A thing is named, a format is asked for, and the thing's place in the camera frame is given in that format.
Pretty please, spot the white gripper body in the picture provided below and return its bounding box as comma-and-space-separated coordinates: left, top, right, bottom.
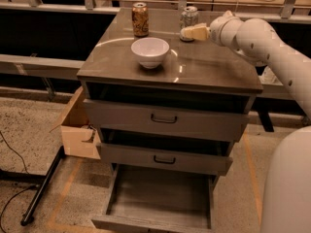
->
210, 11, 243, 47

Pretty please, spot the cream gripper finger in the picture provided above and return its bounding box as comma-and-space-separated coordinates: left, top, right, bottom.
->
180, 23, 210, 41

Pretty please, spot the silver 7up can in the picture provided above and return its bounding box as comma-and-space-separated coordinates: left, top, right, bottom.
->
180, 6, 198, 30

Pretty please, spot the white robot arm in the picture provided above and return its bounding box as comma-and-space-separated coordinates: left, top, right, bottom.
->
181, 11, 311, 233

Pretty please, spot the brown patterned drink can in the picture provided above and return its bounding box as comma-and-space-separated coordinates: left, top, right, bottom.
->
132, 2, 149, 37

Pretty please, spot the grey drawer cabinet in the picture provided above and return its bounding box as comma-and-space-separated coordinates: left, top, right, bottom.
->
76, 7, 263, 177

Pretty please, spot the grey top drawer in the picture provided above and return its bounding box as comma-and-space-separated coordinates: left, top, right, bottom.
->
84, 99, 248, 142

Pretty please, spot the grey drawer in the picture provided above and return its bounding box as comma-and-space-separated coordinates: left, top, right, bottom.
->
96, 143, 232, 176
84, 99, 248, 142
91, 165, 215, 233

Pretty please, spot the grey middle drawer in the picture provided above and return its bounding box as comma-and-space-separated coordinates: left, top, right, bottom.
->
96, 143, 232, 176

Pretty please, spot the grey bottom drawer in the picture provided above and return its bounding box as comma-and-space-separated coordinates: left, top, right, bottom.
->
91, 165, 215, 233

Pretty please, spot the white ceramic bowl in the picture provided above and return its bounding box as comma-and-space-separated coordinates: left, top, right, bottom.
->
131, 37, 170, 69

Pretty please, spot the clear sanitizer bottle left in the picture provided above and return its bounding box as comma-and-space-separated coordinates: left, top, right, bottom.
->
259, 66, 278, 83

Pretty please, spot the cardboard box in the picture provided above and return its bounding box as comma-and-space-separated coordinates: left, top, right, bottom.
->
52, 87, 100, 159

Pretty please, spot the black metal floor bar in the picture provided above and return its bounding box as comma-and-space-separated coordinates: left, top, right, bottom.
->
20, 146, 65, 226

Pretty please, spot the black floor cable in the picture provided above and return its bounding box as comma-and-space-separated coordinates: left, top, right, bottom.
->
0, 131, 37, 233

